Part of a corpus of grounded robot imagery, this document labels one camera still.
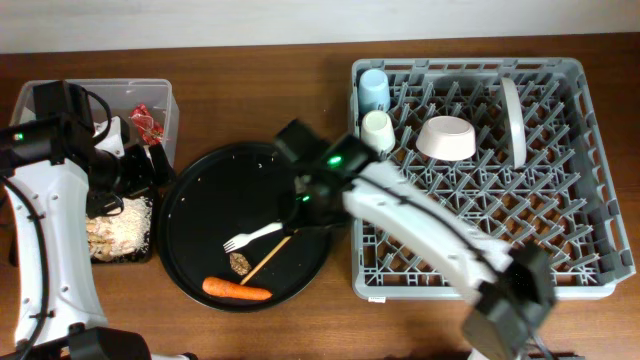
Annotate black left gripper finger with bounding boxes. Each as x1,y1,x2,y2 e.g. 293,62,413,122
148,144,176,186
119,144,154,195

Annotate wooden chopstick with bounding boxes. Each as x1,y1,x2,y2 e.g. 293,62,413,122
240,235,293,285

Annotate red snack wrapper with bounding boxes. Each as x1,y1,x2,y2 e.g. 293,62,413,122
130,104,164,146

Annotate food scraps rice and nuts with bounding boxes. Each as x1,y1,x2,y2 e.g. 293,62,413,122
85,194,154,262

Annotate white plastic fork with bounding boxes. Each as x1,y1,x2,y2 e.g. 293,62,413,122
223,222,283,253

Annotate small white cup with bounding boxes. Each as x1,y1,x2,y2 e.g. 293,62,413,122
360,110,395,152

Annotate light blue plastic cup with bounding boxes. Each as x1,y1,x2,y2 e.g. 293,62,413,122
358,69,391,115

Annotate pink plastic bowl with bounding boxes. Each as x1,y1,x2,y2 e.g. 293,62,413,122
416,116,476,161

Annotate grey dinner plate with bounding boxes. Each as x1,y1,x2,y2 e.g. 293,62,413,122
500,77,527,169

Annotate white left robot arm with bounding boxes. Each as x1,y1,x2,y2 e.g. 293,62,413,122
1,114,173,359

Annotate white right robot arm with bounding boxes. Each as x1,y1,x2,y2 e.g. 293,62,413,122
274,134,556,359

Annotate clear plastic waste bin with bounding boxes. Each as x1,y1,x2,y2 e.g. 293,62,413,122
9,78,180,166

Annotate grey dishwasher rack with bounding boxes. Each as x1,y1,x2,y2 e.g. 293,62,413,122
348,57,637,302

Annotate black rectangular tray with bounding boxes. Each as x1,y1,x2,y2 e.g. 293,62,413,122
7,184,159,265

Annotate round black serving tray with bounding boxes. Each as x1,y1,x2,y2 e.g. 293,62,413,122
154,142,332,313

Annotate brown food lump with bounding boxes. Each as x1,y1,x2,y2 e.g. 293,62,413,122
229,252,252,277

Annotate orange carrot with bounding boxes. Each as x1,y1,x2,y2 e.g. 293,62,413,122
202,277,272,301

